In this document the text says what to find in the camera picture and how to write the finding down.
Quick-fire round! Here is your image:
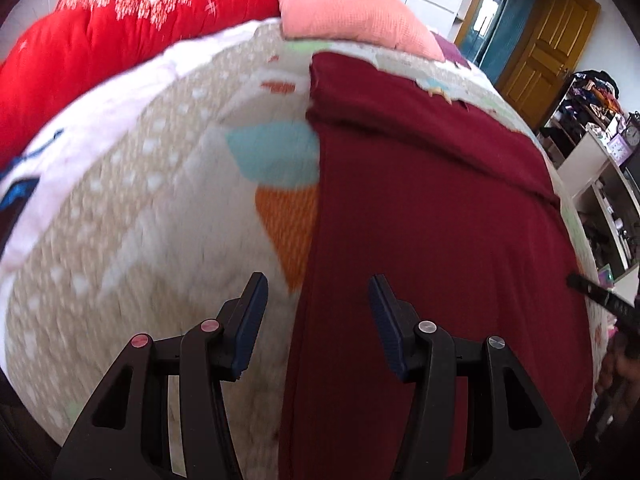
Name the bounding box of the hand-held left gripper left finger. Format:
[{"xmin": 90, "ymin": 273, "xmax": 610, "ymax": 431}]
[{"xmin": 52, "ymin": 272, "xmax": 270, "ymax": 480}]

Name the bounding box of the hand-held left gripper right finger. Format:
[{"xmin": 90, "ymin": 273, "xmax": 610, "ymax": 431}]
[{"xmin": 368, "ymin": 274, "xmax": 581, "ymax": 480}]

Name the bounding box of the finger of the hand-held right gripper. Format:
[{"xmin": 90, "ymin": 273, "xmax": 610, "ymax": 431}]
[{"xmin": 567, "ymin": 273, "xmax": 640, "ymax": 336}]

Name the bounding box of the dark red garment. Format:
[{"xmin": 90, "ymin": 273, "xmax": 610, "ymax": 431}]
[{"xmin": 278, "ymin": 51, "xmax": 593, "ymax": 480}]

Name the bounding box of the white shelf unit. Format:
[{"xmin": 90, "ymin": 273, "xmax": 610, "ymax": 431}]
[{"xmin": 538, "ymin": 69, "xmax": 640, "ymax": 301}]

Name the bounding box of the patterned bed sheet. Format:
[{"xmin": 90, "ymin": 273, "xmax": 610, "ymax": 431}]
[{"xmin": 0, "ymin": 18, "xmax": 617, "ymax": 480}]

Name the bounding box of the wooden door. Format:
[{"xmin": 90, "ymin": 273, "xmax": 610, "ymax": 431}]
[{"xmin": 495, "ymin": 0, "xmax": 601, "ymax": 131}]

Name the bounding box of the teal curtain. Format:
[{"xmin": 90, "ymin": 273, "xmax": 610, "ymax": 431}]
[{"xmin": 459, "ymin": 0, "xmax": 542, "ymax": 86}]

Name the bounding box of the pink pillow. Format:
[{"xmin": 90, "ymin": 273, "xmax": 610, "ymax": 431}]
[{"xmin": 270, "ymin": 0, "xmax": 446, "ymax": 62}]

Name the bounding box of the red quilt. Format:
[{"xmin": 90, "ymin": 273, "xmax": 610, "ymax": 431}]
[{"xmin": 0, "ymin": 0, "xmax": 282, "ymax": 171}]

